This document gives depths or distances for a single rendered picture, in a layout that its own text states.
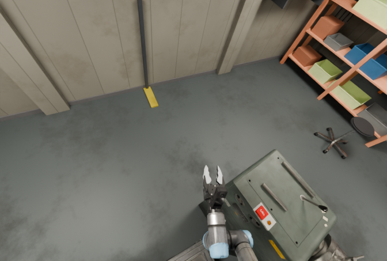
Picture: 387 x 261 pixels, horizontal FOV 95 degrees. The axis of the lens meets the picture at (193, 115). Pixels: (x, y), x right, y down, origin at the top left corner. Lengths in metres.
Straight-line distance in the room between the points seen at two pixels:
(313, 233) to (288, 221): 0.16
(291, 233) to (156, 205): 1.54
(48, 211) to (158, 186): 1.19
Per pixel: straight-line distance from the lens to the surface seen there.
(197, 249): 2.24
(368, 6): 4.06
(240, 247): 0.96
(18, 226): 2.82
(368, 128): 3.61
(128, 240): 2.45
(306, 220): 1.48
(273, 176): 1.43
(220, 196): 0.82
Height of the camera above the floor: 2.43
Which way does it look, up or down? 56 degrees down
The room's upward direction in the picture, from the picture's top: 16 degrees clockwise
